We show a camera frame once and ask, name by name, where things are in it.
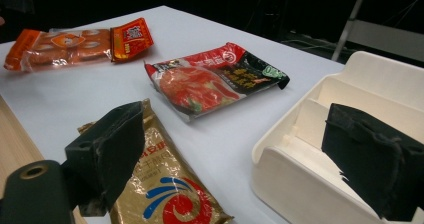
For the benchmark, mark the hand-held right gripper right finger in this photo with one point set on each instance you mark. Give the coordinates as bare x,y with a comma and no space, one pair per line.
376,164

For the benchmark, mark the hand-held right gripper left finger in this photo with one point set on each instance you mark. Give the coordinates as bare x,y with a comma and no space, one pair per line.
110,150

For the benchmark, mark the gold foil packet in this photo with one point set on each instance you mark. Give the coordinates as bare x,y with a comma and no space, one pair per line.
166,174

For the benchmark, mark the orange sausage packet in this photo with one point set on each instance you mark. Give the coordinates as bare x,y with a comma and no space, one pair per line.
60,50

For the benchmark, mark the white plastic organizer box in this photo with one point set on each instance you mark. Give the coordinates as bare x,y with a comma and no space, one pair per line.
286,184

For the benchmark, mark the small red seasoning packet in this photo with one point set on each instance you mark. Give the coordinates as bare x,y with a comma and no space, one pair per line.
131,39

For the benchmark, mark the red and black food packet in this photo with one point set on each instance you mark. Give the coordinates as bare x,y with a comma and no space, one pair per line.
203,84

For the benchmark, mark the white table mat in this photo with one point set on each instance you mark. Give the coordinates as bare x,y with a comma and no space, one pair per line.
100,87

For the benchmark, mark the white metal desk frame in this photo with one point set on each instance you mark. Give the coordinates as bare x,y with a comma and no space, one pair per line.
383,37

